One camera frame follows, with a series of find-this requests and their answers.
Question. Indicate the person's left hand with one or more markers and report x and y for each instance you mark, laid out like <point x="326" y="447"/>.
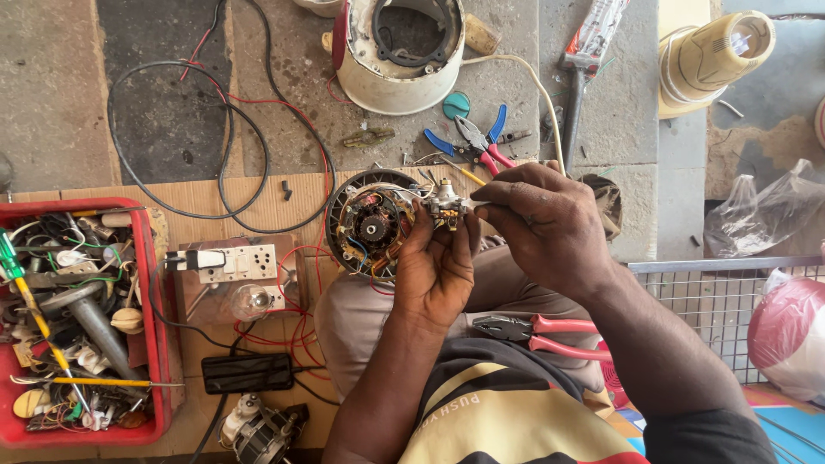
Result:
<point x="432" y="283"/>

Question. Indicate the person's right hand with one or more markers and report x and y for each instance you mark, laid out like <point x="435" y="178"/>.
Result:
<point x="554" y="232"/>

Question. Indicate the small white tool tip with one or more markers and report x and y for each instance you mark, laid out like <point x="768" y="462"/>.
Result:
<point x="475" y="203"/>

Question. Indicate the small metal rotary switch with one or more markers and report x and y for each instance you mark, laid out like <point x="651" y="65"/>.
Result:
<point x="446" y="201"/>

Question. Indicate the fan motor with black grille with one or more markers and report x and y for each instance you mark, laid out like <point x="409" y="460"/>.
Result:
<point x="370" y="225"/>

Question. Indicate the person's beige trousers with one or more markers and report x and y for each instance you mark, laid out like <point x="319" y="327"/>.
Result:
<point x="361" y="322"/>

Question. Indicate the steel hammer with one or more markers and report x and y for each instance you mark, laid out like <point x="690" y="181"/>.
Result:
<point x="580" y="77"/>

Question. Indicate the person's striped shirt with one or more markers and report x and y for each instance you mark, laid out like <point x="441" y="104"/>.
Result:
<point x="515" y="419"/>

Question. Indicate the teal round cap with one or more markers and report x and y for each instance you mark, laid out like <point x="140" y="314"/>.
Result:
<point x="456" y="105"/>

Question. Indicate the brass metal fitting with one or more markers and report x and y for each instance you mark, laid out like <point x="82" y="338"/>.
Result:
<point x="368" y="136"/>

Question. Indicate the small black plastic part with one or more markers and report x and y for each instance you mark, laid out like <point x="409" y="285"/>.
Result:
<point x="287" y="190"/>

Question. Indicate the clear light bulb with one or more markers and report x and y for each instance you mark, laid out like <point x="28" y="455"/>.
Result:
<point x="250" y="302"/>

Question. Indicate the black rectangular adapter box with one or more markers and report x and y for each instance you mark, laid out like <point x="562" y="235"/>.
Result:
<point x="248" y="372"/>

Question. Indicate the clear plastic bag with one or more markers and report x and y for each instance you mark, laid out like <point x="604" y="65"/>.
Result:
<point x="760" y="209"/>

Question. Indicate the white appliance housing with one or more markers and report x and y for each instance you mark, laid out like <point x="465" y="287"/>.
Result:
<point x="399" y="77"/>

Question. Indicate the wooden cork piece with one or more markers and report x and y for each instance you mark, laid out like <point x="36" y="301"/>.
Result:
<point x="481" y="33"/>

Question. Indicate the small grey electric motor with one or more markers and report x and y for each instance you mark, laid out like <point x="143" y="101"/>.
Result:
<point x="264" y="432"/>

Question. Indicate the black and white plug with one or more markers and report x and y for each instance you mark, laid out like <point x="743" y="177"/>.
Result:
<point x="196" y="260"/>

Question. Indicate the pink and white bag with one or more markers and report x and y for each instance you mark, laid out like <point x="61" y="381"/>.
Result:
<point x="789" y="335"/>

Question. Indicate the blue mat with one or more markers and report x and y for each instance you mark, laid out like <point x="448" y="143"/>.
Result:
<point x="767" y="432"/>

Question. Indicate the thin yellow screwdriver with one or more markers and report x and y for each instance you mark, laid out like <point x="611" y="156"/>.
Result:
<point x="96" y="381"/>

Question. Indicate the red crate of spare parts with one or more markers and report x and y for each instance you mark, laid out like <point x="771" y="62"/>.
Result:
<point x="77" y="322"/>

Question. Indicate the wooden switch board with sockets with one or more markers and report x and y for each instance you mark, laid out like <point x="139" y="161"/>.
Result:
<point x="238" y="277"/>

